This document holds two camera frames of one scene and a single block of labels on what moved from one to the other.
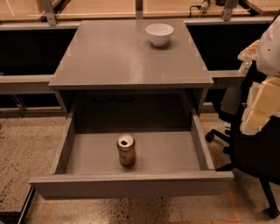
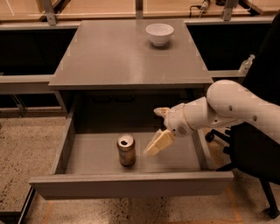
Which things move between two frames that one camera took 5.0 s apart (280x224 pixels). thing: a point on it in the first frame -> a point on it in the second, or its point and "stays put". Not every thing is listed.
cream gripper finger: x=248 y=54 -> x=162 y=111
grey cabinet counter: x=117 y=55 stays put
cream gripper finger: x=263 y=103 -> x=161 y=140
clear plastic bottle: x=245 y=66 stays put
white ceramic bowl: x=159 y=33 stays put
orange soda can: x=127 y=150 stays put
